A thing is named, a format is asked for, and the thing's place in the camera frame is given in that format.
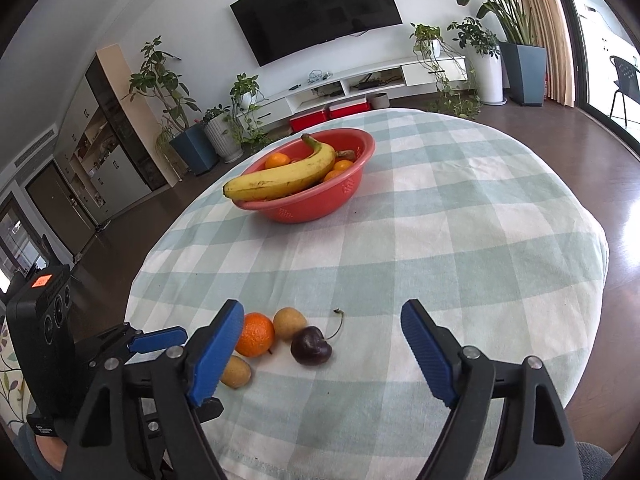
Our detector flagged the brown kiwi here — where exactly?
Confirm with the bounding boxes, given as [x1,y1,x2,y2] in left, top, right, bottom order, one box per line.
[220,356,252,389]
[272,307,308,341]

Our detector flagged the orange mandarin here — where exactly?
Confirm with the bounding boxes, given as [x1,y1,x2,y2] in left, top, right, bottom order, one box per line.
[235,312,276,358]

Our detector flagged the dark cherry with stem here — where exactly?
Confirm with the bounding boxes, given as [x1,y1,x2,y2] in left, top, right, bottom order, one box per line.
[290,309,345,366]

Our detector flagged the left hand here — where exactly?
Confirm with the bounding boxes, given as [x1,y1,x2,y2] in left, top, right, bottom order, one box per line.
[35,434,67,472]

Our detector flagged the top yellow banana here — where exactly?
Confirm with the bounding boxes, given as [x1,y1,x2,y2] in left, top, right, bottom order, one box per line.
[222,133,336,202]

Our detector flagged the tree plant blue pot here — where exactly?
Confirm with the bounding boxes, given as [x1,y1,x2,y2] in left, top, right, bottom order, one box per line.
[128,35,218,176]

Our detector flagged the red plastic bowl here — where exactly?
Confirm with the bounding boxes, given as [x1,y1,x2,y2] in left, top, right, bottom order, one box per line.
[232,128,375,224]

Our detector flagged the orange in bowl left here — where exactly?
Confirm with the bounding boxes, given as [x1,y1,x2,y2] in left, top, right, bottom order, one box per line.
[265,152,291,169]

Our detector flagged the orange in bowl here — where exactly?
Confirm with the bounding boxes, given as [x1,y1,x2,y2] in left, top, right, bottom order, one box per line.
[265,152,291,169]
[322,159,354,182]

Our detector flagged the ribbed white pot plant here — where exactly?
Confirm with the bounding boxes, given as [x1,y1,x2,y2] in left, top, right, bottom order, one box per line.
[202,104,243,164]

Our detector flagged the checkered green white tablecloth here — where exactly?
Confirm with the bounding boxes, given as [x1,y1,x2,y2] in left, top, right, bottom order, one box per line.
[126,108,608,479]

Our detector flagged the orange in bowl right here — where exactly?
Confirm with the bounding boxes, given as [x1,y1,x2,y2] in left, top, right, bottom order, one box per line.
[322,159,354,182]

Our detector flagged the red storage box left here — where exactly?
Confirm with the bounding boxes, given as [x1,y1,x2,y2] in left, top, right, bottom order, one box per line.
[288,108,329,132]

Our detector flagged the red storage box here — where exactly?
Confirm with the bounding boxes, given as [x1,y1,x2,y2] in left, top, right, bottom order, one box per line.
[329,98,371,119]
[288,108,329,132]

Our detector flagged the trailing vine plant left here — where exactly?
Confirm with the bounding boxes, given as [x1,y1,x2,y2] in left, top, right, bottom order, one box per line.
[227,73,269,154]

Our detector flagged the trailing vine plant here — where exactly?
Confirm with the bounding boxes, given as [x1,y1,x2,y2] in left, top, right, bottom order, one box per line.
[227,73,269,154]
[410,23,482,120]

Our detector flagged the red storage box right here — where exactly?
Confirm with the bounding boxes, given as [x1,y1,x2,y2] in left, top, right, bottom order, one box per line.
[329,98,371,119]

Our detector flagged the white tv console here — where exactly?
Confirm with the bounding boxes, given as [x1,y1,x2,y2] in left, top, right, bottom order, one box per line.
[240,55,469,126]

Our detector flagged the small grey pot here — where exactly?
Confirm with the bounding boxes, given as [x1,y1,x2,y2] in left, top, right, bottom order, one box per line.
[368,92,390,110]

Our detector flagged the trailing vine plant right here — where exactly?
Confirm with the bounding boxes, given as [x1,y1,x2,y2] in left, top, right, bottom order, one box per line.
[410,23,482,120]

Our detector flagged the black balcony chair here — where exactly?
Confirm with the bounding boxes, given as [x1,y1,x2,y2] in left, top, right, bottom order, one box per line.
[608,55,640,127]

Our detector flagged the bushy plant white pot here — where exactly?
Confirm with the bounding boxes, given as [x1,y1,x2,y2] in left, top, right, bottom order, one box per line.
[447,16,506,106]

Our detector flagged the beige curtain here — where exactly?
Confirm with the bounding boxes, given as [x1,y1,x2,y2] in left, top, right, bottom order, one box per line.
[521,0,576,107]

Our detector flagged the tall plant blue pot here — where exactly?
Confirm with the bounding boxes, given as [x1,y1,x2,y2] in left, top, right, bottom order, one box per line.
[456,0,547,106]

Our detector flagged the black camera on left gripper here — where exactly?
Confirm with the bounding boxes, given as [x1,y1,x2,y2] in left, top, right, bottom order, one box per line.
[6,264,74,420]

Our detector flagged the wall storage cabinet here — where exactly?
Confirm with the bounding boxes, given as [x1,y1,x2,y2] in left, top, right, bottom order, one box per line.
[54,44,179,224]

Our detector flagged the black wall television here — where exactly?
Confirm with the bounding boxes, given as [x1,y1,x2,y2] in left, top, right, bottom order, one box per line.
[231,0,402,66]

